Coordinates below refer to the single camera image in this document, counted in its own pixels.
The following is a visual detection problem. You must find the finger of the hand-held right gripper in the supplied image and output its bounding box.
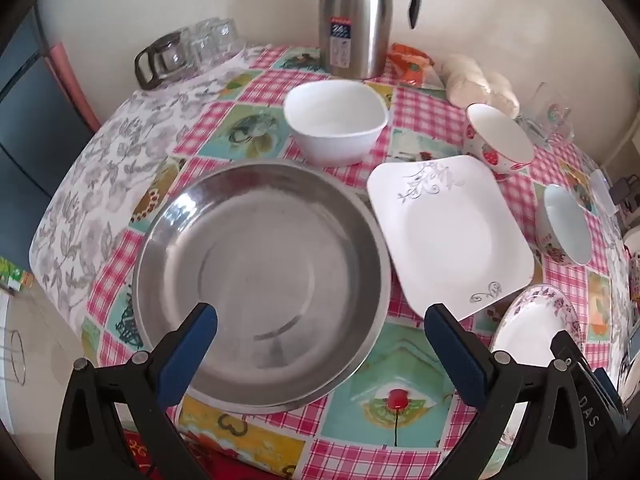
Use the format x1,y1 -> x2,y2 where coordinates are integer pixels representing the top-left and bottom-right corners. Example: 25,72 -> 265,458
550,331 -> 601,378

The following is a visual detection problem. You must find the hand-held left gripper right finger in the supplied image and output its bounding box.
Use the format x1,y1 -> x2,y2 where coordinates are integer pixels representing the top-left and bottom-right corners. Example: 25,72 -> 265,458
424,303 -> 588,480

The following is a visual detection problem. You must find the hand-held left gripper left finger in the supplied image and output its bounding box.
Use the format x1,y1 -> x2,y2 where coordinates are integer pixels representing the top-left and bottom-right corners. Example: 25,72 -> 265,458
54,302 -> 219,480

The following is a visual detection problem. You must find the floral round plate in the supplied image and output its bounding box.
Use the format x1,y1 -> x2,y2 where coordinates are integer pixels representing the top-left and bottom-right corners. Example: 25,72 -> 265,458
487,284 -> 585,466

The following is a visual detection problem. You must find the white square plate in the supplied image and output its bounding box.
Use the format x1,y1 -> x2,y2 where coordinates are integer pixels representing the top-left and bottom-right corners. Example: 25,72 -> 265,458
366,155 -> 535,322

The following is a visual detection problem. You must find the stainless steel basin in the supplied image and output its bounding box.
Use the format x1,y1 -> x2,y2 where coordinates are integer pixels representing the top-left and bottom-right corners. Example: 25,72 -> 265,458
132,158 -> 392,415

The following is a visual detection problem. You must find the pale blue floral bowl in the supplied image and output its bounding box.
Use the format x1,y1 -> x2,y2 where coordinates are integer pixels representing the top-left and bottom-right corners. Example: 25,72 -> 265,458
535,183 -> 592,267

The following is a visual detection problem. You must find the red rim strawberry bowl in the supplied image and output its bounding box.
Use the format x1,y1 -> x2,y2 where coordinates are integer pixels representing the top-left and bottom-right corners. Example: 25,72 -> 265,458
462,103 -> 536,181

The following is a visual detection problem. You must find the white square bowl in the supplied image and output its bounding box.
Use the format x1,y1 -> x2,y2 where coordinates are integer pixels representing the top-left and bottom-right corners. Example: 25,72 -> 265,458
284,80 -> 391,167

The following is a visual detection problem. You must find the red printed cloth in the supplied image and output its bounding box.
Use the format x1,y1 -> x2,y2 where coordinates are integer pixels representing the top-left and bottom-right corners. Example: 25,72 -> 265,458
120,427 -> 281,480

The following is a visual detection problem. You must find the black charger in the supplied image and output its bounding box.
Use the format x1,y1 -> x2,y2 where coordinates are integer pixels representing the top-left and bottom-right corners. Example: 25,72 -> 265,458
612,176 -> 640,206

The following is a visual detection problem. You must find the green box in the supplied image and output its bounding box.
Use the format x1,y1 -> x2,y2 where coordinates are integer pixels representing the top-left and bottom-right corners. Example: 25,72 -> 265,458
0,255 -> 36,295

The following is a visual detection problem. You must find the glass mug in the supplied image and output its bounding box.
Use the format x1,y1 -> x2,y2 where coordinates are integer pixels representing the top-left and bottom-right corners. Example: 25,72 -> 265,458
517,82 -> 576,147

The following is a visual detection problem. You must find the pink checked tablecloth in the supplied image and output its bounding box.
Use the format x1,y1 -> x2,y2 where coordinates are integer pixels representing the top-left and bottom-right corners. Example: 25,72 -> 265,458
80,45 -> 636,480

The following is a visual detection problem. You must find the bag of steamed buns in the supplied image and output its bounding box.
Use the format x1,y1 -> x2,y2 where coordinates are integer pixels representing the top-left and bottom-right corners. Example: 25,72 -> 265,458
444,54 -> 521,118

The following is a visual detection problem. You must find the blue cabinet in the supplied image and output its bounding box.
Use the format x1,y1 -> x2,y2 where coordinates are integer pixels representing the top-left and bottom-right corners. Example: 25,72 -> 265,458
0,10 -> 101,211

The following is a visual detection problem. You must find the pink pole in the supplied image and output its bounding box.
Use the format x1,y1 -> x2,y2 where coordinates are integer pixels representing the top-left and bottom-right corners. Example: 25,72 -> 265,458
49,42 -> 102,133

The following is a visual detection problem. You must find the white round tray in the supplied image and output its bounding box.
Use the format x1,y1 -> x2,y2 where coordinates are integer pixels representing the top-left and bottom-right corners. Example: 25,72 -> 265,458
150,42 -> 248,92

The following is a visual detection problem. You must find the glass teapot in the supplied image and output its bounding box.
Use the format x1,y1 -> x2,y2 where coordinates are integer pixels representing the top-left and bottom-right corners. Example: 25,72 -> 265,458
134,30 -> 196,92

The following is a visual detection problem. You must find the clear glass cup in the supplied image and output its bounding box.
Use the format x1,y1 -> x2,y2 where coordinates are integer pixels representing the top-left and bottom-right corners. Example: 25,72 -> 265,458
189,22 -> 215,56
195,37 -> 228,68
212,17 -> 242,57

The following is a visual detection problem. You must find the orange snack packet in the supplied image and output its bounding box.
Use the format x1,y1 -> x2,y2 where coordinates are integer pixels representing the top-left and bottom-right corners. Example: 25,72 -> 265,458
391,42 -> 437,86

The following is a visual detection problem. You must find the stainless steel thermos jug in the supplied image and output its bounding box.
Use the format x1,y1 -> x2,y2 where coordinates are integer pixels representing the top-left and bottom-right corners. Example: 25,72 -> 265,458
319,0 -> 422,80

